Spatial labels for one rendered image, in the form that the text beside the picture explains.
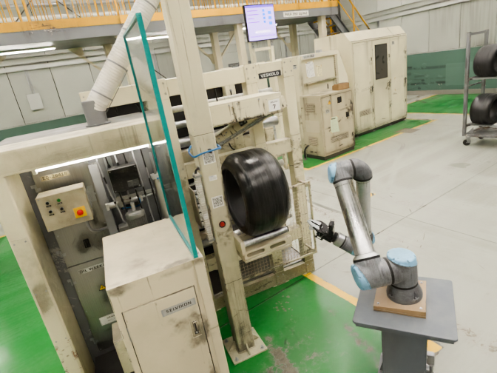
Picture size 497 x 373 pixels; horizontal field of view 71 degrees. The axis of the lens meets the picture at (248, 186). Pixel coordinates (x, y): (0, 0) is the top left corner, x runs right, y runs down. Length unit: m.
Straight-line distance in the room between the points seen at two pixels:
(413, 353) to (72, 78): 10.43
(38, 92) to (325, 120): 7.67
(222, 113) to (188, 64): 0.48
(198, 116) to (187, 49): 0.36
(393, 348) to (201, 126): 1.71
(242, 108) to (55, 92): 9.07
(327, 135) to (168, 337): 5.74
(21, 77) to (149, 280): 9.91
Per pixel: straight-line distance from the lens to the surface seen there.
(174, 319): 1.64
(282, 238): 2.39
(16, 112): 11.12
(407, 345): 2.34
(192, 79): 2.07
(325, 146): 6.91
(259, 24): 6.30
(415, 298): 2.20
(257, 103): 2.49
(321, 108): 6.77
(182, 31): 2.08
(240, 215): 2.58
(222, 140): 2.56
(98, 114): 2.28
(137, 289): 1.53
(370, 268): 2.02
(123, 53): 2.29
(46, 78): 11.17
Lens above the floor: 2.00
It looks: 19 degrees down
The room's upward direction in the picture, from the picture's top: 9 degrees counter-clockwise
